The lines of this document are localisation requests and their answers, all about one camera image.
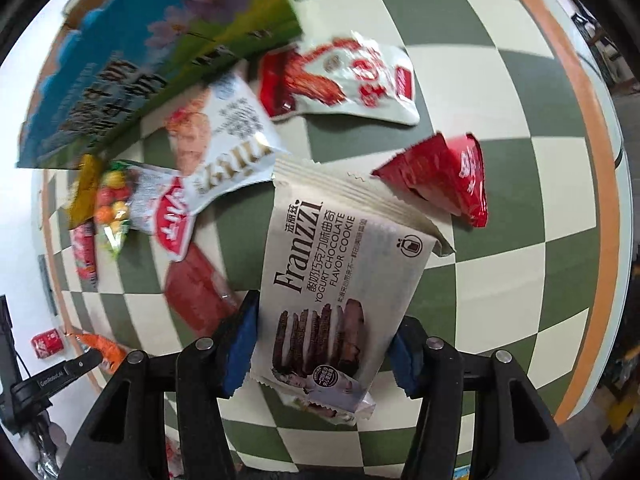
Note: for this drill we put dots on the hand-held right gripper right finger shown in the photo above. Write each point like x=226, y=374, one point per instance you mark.
x=406, y=367

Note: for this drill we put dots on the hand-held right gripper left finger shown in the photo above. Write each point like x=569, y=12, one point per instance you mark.
x=240, y=347

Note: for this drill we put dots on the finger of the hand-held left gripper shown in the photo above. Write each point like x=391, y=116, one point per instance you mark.
x=80, y=365

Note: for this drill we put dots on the beige chocolate cookie packet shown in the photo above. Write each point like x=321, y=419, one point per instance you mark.
x=320, y=260

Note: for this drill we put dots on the red triangular snack packet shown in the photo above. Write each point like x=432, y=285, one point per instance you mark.
x=440, y=180

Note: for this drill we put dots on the blue green cardboard milk box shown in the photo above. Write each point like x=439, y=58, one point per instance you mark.
x=150, y=35

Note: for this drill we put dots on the orange snack packet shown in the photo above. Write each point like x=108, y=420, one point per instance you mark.
x=105, y=347

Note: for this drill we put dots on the small red packet on floor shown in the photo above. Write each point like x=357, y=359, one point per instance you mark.
x=47, y=344

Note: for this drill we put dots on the flat red snack packet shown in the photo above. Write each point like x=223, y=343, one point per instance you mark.
x=195, y=290

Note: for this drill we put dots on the red sausage stick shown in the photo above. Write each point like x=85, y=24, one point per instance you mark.
x=85, y=255

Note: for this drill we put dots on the white packet with red label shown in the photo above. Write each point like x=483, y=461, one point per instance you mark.
x=170, y=220

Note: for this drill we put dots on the clear colourful candy packet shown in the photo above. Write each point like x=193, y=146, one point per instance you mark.
x=114, y=200

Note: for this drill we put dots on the yellow snack packet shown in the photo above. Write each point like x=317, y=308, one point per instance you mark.
x=82, y=185

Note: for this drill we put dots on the white biscuit packet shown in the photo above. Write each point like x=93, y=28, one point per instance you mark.
x=235, y=130

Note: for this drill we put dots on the white red chicken feet packet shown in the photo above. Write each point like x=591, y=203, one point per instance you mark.
x=350, y=75

